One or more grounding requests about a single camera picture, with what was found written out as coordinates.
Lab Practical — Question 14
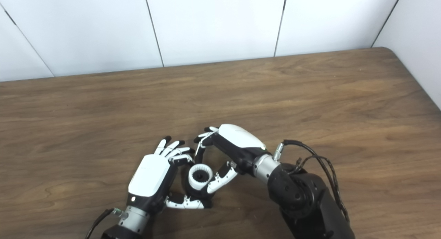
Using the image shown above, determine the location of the white plastic ring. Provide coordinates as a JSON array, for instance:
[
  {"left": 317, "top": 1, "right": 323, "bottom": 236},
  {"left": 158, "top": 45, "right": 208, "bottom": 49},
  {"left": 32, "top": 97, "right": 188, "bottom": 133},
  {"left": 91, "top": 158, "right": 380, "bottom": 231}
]
[{"left": 188, "top": 164, "right": 216, "bottom": 191}]

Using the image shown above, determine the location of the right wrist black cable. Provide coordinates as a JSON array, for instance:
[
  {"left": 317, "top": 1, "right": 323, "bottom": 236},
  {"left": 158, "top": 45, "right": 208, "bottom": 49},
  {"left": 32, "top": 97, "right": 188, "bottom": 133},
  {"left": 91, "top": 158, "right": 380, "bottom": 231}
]
[{"left": 273, "top": 140, "right": 350, "bottom": 224}]

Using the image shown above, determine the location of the round black plastic part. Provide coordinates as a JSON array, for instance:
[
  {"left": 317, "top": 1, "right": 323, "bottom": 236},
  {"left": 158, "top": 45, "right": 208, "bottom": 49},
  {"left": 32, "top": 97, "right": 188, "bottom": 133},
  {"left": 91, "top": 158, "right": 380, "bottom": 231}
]
[{"left": 183, "top": 163, "right": 216, "bottom": 200}]

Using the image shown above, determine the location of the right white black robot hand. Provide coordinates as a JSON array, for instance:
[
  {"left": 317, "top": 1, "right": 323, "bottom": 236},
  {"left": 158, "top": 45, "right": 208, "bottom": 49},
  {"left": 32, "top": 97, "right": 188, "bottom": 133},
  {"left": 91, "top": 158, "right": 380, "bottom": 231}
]
[{"left": 193, "top": 124, "right": 268, "bottom": 195}]

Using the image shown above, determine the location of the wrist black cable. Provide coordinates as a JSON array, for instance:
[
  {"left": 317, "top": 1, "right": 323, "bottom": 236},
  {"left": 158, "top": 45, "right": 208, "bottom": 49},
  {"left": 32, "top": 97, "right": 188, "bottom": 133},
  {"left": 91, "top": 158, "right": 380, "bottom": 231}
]
[
  {"left": 273, "top": 140, "right": 350, "bottom": 224},
  {"left": 84, "top": 208, "right": 125, "bottom": 239}
]

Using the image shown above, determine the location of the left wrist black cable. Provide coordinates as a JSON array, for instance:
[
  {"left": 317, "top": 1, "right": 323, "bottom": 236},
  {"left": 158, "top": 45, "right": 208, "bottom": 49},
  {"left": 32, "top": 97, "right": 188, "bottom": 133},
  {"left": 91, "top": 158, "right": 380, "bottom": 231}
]
[{"left": 84, "top": 208, "right": 125, "bottom": 239}]

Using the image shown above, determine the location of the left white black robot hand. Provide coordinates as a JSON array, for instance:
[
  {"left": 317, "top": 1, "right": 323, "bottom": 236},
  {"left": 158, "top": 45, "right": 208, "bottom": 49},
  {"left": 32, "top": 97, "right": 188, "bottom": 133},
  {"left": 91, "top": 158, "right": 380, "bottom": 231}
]
[{"left": 126, "top": 136, "right": 213, "bottom": 215}]

